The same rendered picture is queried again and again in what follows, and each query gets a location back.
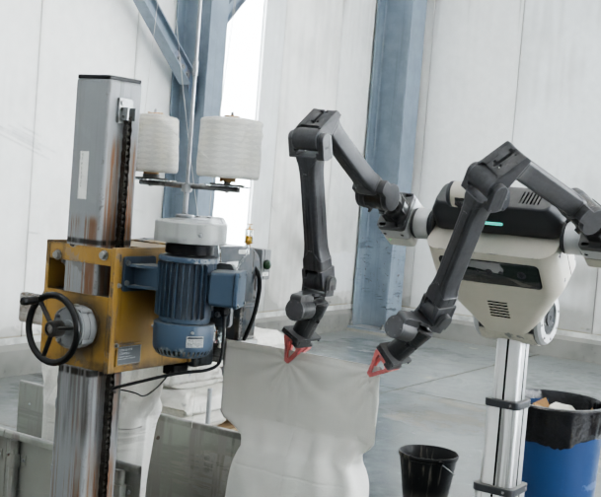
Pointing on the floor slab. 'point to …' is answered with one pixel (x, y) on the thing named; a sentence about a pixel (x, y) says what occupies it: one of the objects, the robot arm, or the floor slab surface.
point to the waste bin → (563, 444)
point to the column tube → (92, 282)
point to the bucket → (426, 470)
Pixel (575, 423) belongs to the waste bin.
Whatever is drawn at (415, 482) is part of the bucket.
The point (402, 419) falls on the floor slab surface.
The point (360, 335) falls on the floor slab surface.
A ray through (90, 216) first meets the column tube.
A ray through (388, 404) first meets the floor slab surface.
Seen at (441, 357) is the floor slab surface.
